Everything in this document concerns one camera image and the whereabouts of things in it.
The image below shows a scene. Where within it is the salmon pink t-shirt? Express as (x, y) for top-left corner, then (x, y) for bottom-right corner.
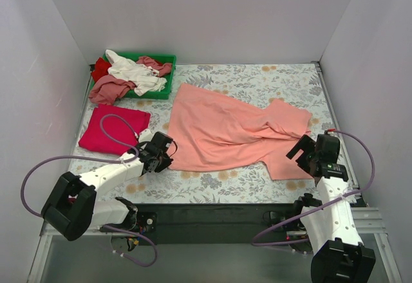
(167, 84), (312, 180)

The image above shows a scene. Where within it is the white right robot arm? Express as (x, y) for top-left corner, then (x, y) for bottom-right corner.
(286, 132), (376, 282)

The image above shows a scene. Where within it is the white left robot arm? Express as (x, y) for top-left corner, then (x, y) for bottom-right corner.
(41, 130), (177, 241)

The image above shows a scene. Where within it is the green plastic bin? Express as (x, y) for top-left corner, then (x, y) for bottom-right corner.
(91, 50), (177, 100)

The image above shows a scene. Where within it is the folded magenta t-shirt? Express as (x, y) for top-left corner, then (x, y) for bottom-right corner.
(79, 104), (151, 156)

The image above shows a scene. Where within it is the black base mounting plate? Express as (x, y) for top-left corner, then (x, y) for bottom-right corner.
(99, 203), (329, 247)

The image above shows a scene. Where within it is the white crumpled t-shirt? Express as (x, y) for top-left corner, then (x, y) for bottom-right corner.
(105, 50), (167, 96)

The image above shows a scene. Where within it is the dusty pink crumpled t-shirt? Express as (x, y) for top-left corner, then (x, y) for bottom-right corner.
(88, 75), (136, 105)

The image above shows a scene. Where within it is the mauve crumpled t-shirt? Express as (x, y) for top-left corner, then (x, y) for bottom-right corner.
(136, 56), (173, 77)

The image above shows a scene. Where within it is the red crumpled t-shirt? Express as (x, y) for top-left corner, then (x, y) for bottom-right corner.
(91, 58), (111, 83)

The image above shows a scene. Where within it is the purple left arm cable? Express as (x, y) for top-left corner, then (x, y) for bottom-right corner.
(21, 114), (158, 267)

